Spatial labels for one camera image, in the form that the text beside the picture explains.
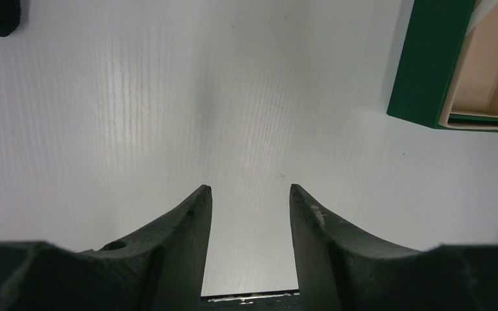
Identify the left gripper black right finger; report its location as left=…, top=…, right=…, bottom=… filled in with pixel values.
left=289, top=184, right=498, bottom=310

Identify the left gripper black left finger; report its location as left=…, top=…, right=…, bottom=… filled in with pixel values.
left=0, top=185, right=212, bottom=310

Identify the large green jewelry box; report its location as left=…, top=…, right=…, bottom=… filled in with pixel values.
left=386, top=1, right=498, bottom=133

